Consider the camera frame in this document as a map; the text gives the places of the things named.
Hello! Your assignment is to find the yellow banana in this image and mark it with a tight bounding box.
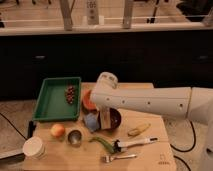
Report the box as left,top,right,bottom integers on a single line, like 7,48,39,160
128,123,151,136

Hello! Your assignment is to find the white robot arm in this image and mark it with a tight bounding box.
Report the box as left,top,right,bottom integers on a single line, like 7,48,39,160
90,72,213,171

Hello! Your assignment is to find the orange plastic bowl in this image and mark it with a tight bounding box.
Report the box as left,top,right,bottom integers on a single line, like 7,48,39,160
82,90,96,111

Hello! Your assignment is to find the green plastic tray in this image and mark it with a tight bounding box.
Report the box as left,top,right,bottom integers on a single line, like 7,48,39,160
33,77,81,122

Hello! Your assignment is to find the dark brown bowl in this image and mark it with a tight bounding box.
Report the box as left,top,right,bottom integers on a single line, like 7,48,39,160
98,108,121,130

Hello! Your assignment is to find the red yellow apple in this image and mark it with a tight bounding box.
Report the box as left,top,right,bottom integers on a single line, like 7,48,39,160
50,124,65,138

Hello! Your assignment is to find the blue eraser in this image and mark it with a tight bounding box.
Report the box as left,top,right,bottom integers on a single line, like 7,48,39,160
83,113,100,132

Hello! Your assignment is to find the small metal cup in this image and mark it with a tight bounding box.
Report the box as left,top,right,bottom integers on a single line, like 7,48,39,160
68,130,82,146

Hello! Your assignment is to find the white handled brush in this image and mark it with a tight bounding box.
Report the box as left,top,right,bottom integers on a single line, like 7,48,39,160
114,137,158,152

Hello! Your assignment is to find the red grape bunch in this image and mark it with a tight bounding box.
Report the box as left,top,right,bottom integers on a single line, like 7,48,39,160
65,85,75,104

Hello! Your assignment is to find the black cable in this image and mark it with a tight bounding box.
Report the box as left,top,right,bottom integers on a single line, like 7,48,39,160
169,119,197,171

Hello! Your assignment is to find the silver fork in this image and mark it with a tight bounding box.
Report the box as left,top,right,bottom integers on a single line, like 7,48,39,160
101,154,137,163

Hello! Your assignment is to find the green chili pepper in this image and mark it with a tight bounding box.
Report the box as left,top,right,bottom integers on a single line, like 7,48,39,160
89,137,115,154

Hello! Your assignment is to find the white paper cup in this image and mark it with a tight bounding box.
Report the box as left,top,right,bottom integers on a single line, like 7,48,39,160
22,136,45,158

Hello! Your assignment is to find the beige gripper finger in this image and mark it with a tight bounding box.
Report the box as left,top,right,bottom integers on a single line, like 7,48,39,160
100,108,111,129

